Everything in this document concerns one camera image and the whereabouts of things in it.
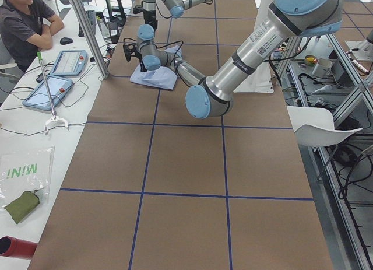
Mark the white mug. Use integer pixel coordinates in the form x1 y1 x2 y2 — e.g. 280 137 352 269
312 58 333 78

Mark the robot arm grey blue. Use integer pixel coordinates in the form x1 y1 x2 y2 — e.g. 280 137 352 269
142 0 213 30
135 0 343 119

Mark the black computer mouse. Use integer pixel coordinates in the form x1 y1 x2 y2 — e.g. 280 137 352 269
59 37 73 45

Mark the red cylinder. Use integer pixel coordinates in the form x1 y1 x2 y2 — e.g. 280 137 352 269
1 236 38 260

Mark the grey aluminium frame post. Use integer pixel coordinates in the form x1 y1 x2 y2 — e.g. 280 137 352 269
69 0 109 79

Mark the seated person grey shirt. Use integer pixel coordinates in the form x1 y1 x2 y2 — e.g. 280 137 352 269
1 0 64 72

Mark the light blue striped shirt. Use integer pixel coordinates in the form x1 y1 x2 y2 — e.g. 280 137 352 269
130 55 178 90

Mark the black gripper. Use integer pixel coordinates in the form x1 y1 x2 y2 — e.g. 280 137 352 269
136 51 147 72
143 10 157 30

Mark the blue teach pendant far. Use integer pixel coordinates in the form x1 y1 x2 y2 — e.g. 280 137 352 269
50 50 87 77

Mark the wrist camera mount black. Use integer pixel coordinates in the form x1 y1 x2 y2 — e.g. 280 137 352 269
123 43 137 62
132 5 144 14

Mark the blue teach pendant near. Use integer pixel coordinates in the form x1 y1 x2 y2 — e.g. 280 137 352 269
22 75 73 111

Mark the black braided camera cable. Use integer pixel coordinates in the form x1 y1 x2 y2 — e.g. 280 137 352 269
122 38 193 87

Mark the white paper sheet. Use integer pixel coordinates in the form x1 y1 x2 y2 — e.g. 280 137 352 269
287 106 362 147

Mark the clear plastic bag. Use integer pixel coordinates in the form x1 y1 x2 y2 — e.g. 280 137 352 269
1 146 55 213

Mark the black keyboard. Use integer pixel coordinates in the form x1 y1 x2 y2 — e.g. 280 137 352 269
78 9 97 38

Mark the blue teach pendant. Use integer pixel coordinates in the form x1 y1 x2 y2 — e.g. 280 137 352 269
22 75 73 111
50 50 87 77

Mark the reacher grabber stick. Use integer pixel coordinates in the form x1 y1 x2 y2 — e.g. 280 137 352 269
37 52 69 135

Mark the green cloth pouch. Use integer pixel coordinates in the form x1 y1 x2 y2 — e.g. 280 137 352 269
5 191 40 224

